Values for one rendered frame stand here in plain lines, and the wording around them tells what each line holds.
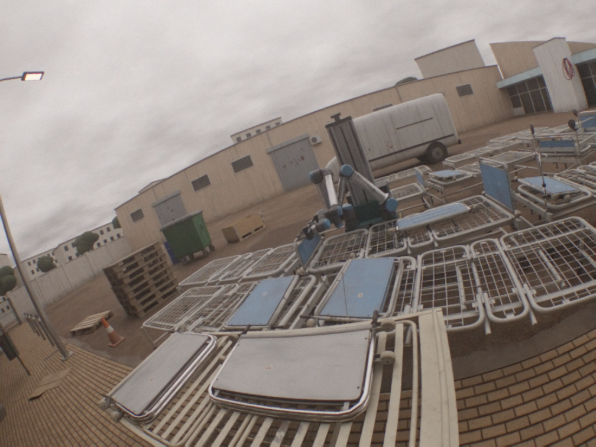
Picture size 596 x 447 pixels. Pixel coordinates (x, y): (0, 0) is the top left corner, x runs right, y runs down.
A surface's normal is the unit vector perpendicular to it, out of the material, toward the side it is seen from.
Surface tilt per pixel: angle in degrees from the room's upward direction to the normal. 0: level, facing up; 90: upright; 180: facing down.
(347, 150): 90
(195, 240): 94
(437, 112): 88
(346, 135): 90
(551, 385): 0
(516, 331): 0
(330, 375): 6
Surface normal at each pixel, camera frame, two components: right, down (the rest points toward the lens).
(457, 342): -0.36, -0.91
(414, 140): -0.21, 0.25
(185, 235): 0.04, 0.26
